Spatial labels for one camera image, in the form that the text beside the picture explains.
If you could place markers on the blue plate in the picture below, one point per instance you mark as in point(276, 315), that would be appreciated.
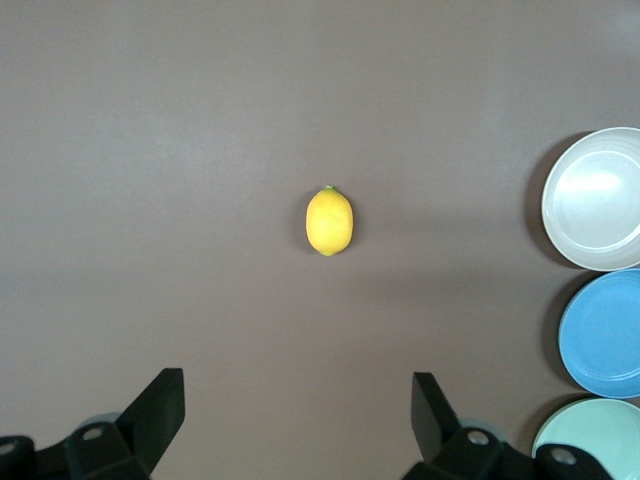
point(607, 332)

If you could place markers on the pale green plate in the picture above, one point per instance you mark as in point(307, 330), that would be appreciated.
point(590, 430)

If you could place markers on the yellow lemon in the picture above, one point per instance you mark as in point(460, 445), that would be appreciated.
point(329, 222)

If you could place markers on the beige plate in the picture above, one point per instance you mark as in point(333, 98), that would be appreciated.
point(595, 200)

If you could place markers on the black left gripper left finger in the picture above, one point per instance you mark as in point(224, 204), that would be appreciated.
point(140, 435)

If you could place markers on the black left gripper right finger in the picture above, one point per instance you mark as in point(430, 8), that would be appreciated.
point(450, 445)

